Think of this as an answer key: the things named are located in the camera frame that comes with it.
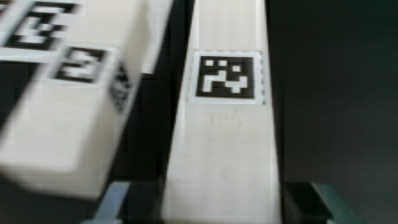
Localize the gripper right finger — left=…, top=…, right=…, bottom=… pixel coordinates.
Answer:
left=310, top=182, right=367, bottom=224

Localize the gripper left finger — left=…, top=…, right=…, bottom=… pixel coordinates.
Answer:
left=79, top=182, right=129, bottom=224

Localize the white leg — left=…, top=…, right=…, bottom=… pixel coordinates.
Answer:
left=0, top=44, right=138, bottom=200
left=161, top=0, right=282, bottom=224

